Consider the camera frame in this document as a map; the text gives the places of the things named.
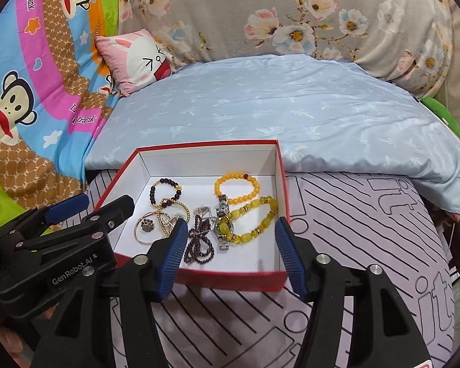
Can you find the thin gold bangle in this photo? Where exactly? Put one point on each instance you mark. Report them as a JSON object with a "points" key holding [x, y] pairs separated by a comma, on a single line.
{"points": [[138, 237]]}

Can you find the light blue quilt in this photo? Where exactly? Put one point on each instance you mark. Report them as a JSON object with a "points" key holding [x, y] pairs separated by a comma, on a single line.
{"points": [[291, 115]]}

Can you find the silver metal wristwatch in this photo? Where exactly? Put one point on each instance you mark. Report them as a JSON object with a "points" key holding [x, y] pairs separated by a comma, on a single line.
{"points": [[223, 209]]}

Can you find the red cardboard box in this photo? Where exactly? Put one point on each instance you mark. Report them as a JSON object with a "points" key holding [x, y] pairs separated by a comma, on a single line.
{"points": [[234, 278]]}

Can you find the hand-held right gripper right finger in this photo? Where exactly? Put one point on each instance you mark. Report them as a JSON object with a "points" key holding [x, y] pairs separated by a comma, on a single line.
{"points": [[289, 260]]}

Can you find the green cushion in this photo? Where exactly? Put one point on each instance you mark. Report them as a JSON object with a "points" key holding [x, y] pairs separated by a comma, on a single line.
{"points": [[441, 111]]}

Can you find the cartoon monkey printed blanket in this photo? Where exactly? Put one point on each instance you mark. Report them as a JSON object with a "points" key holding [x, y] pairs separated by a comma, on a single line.
{"points": [[34, 46]]}

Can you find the grey floral quilt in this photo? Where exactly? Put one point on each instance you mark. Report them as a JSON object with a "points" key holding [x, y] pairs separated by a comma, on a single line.
{"points": [[253, 7]]}

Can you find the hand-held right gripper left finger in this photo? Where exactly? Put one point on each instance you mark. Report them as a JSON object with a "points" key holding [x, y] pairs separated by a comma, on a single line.
{"points": [[172, 257]]}

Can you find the pink rabbit pillow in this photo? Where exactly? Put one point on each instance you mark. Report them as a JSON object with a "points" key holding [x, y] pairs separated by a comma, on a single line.
{"points": [[138, 61]]}

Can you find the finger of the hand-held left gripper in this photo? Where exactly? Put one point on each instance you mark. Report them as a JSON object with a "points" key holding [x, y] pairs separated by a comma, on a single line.
{"points": [[67, 205], [111, 207]]}

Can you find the dark flower brooch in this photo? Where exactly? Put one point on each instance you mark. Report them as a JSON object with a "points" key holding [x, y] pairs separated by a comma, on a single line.
{"points": [[147, 224]]}

